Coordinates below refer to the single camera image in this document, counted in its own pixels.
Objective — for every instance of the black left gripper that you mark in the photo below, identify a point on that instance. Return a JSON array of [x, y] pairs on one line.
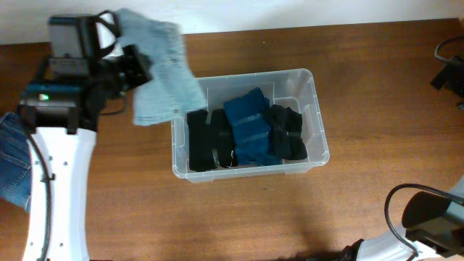
[[137, 67]]

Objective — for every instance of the light blue jeans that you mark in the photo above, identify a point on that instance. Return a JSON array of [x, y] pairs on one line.
[[173, 90]]

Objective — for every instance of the black garment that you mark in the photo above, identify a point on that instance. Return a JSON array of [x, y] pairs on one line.
[[211, 141]]

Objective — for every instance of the dark blue jeans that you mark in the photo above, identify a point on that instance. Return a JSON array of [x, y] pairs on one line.
[[15, 163]]

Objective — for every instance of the blue garment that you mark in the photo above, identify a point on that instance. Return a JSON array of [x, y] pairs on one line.
[[251, 131]]

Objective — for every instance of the dark grey garment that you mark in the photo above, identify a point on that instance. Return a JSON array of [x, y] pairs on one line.
[[286, 133]]

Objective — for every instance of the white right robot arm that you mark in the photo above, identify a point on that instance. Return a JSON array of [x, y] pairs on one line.
[[431, 227]]

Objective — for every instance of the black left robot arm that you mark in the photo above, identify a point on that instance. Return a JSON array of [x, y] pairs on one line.
[[59, 111]]

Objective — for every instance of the clear plastic storage bin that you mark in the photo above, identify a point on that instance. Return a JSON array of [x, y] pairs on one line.
[[289, 88]]

